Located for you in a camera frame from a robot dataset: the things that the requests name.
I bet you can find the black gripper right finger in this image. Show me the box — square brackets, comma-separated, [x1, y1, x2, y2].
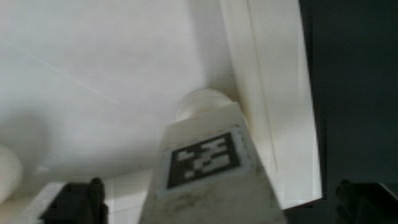
[334, 180, 398, 224]

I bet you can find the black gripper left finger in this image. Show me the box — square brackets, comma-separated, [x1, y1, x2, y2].
[23, 178, 108, 224]

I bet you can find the white leg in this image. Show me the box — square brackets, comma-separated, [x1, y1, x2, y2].
[139, 89, 288, 224]

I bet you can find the white square tabletop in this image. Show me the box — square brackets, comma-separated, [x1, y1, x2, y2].
[0, 0, 245, 224]

